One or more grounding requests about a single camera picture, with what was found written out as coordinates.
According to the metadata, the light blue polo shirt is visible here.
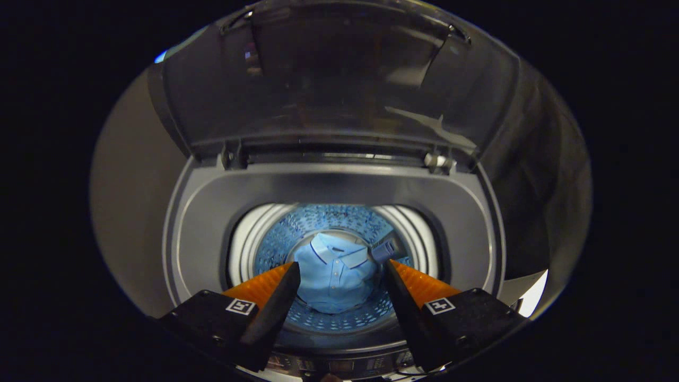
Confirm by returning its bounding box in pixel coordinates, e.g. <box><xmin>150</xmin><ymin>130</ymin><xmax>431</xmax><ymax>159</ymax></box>
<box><xmin>293</xmin><ymin>232</ymin><xmax>380</xmax><ymax>314</ymax></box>

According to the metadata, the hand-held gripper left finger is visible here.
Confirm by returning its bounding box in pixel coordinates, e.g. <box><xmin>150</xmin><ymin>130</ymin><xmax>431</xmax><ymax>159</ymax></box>
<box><xmin>158</xmin><ymin>261</ymin><xmax>302</xmax><ymax>372</ymax></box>

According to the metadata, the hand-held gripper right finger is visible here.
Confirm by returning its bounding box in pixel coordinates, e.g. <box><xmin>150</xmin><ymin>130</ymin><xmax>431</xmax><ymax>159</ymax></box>
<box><xmin>383</xmin><ymin>259</ymin><xmax>529</xmax><ymax>372</ymax></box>

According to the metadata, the grey washing machine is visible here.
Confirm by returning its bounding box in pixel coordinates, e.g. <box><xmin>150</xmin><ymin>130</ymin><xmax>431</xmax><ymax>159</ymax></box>
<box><xmin>162</xmin><ymin>153</ymin><xmax>508</xmax><ymax>380</ymax></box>

